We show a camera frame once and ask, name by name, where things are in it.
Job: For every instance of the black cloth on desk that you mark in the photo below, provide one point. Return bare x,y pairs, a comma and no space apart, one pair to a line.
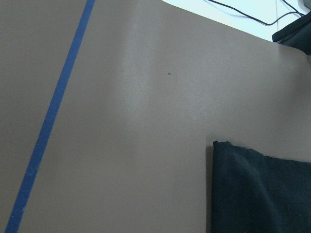
296,35

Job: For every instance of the black graphic t-shirt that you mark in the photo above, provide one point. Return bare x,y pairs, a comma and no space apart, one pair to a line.
255,193

